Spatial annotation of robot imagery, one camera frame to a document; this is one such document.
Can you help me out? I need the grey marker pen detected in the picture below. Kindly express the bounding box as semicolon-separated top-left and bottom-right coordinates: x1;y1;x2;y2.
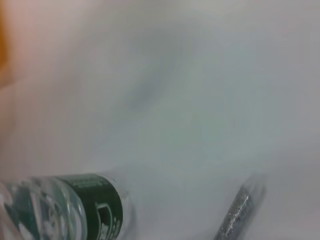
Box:
213;174;267;240

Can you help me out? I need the clear water bottle green label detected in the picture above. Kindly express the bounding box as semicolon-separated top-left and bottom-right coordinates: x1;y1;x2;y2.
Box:
0;172;136;240

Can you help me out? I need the yellow plastic storage bin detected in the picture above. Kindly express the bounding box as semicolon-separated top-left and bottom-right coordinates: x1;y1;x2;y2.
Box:
0;0;16;86

